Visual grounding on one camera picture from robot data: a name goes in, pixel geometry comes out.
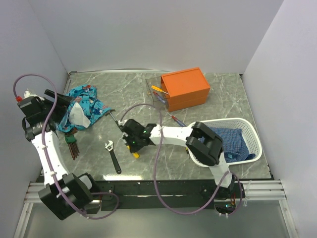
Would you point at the white plastic basket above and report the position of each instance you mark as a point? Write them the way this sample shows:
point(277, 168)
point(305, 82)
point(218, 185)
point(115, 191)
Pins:
point(248, 132)

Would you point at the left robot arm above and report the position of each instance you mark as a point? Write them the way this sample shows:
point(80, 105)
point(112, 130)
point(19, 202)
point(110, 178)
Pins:
point(64, 193)

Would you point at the blue checked cloth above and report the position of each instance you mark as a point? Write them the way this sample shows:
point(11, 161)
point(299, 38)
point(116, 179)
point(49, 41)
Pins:
point(233, 144)

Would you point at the clear plastic drawer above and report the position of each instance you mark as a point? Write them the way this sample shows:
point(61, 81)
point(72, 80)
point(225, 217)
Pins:
point(156, 81)

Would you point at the red blue screwdriver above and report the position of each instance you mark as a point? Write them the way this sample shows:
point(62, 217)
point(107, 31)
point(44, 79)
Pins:
point(160, 98)
point(179, 122)

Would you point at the yellow slim screwdriver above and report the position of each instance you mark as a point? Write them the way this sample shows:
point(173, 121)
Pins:
point(158, 89)

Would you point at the black base crossbar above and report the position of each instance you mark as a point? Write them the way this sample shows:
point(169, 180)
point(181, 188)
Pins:
point(133, 194)

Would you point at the yellow screwdriver beside basket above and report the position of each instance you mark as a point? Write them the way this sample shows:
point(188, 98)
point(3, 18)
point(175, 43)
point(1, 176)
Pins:
point(187, 152)

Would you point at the turquoise shark print cloth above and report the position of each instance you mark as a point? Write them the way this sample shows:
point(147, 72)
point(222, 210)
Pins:
point(94, 109)

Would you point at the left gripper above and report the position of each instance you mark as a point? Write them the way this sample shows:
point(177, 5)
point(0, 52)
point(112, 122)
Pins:
point(62, 104)

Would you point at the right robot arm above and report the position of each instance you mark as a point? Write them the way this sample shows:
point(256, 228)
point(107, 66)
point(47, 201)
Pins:
point(188, 137)

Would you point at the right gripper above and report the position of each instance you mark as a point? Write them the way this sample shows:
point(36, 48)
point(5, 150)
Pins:
point(133, 148)

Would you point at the black handled hammer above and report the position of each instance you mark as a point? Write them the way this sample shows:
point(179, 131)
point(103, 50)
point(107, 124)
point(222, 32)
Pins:
point(118, 123)

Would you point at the black adjustable wrench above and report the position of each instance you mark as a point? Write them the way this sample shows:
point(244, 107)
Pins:
point(110, 148)

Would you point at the aluminium rail frame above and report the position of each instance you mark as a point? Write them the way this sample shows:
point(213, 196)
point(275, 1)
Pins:
point(254, 190)

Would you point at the orange drawer cabinet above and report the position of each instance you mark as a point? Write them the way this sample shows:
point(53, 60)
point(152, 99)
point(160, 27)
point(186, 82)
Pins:
point(186, 88)

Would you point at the green hex key set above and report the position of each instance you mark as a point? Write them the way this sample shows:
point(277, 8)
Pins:
point(72, 144)

